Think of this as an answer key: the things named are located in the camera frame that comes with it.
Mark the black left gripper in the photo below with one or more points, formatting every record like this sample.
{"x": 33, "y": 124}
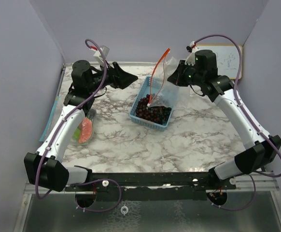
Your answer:
{"x": 119, "y": 77}

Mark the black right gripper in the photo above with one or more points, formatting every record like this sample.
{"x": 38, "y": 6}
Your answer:
{"x": 176, "y": 78}

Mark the clear bag orange zipper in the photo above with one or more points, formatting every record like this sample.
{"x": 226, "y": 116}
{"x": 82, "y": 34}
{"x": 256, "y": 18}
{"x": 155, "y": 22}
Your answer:
{"x": 163, "y": 84}

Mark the blue plastic basket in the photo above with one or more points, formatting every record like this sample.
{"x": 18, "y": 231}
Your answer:
{"x": 144, "y": 90}

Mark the dark grape bunch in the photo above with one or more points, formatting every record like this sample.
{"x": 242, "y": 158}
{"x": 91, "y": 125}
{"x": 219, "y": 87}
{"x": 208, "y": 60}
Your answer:
{"x": 155, "y": 114}

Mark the dark purple plum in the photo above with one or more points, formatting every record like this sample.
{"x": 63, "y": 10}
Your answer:
{"x": 91, "y": 114}

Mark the watermelon slice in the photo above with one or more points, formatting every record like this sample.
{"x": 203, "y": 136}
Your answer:
{"x": 86, "y": 128}

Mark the clear bag blue zipper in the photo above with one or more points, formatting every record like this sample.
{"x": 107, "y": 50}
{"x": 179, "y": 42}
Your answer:
{"x": 54, "y": 115}

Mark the green leaf vegetable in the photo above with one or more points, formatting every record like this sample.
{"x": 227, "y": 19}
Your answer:
{"x": 76, "y": 135}

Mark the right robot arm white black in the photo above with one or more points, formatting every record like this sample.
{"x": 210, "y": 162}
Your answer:
{"x": 260, "y": 146}

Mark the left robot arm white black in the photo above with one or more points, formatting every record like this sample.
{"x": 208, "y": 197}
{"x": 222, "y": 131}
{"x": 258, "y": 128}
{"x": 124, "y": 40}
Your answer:
{"x": 44, "y": 168}

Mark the small whiteboard wooden frame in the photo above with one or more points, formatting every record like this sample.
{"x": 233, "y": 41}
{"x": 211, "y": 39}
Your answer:
{"x": 227, "y": 57}

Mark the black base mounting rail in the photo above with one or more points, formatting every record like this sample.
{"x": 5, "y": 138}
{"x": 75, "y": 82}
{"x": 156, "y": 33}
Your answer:
{"x": 109, "y": 190}

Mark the aluminium frame rail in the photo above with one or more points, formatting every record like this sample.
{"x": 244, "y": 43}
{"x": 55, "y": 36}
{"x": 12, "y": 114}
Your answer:
{"x": 256, "y": 182}

